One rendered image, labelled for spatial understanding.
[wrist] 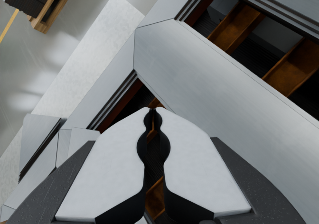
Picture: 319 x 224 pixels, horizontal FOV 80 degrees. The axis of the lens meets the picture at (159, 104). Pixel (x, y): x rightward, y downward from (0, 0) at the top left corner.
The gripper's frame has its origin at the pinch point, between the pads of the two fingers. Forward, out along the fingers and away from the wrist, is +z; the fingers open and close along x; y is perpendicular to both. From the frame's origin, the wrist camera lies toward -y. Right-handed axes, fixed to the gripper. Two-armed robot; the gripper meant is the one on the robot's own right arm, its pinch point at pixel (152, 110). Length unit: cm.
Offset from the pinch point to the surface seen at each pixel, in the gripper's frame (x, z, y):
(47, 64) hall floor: -122, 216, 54
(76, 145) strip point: -26, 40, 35
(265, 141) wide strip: 22.7, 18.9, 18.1
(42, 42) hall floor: -134, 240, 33
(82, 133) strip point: -23, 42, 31
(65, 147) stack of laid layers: -31, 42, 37
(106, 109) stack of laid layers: -15, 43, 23
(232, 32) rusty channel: 26, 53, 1
